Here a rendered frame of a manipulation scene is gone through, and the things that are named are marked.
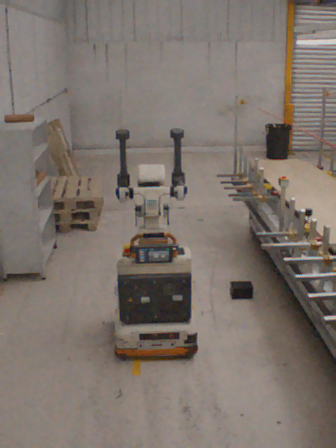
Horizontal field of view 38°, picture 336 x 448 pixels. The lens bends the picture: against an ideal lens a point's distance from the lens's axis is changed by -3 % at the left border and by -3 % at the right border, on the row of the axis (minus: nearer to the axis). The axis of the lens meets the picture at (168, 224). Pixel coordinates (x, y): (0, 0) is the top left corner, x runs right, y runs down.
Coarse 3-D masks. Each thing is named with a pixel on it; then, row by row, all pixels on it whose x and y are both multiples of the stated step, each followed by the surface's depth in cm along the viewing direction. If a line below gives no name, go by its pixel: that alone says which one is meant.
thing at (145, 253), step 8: (136, 248) 345; (144, 248) 345; (152, 248) 346; (160, 248) 346; (168, 248) 346; (176, 248) 354; (136, 256) 351; (144, 256) 351; (152, 256) 351; (160, 256) 352; (168, 256) 352
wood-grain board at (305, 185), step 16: (288, 160) 620; (304, 160) 619; (272, 176) 543; (288, 176) 543; (304, 176) 543; (320, 176) 543; (288, 192) 483; (304, 192) 483; (320, 192) 482; (304, 208) 435; (320, 208) 434; (320, 224) 395
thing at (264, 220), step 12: (240, 192) 567; (252, 204) 514; (264, 216) 478; (264, 228) 464; (276, 228) 446; (276, 240) 423; (288, 252) 393; (300, 264) 371; (312, 288) 335; (324, 288) 328; (324, 300) 317; (324, 312) 312
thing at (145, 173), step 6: (138, 168) 380; (144, 168) 380; (150, 168) 380; (156, 168) 380; (162, 168) 381; (138, 174) 379; (144, 174) 378; (150, 174) 378; (156, 174) 378; (162, 174) 379; (138, 180) 378; (144, 180) 377; (150, 180) 377; (156, 180) 378; (162, 180) 378
